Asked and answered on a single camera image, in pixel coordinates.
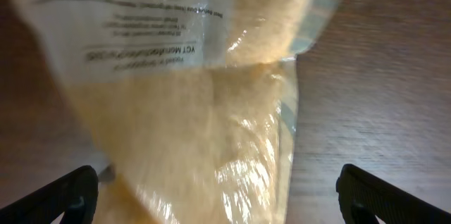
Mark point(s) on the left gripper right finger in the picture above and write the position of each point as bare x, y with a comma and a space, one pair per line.
365, 198

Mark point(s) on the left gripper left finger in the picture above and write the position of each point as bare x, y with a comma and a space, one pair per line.
72, 196

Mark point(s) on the beige powder bag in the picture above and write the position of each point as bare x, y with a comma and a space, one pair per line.
194, 102

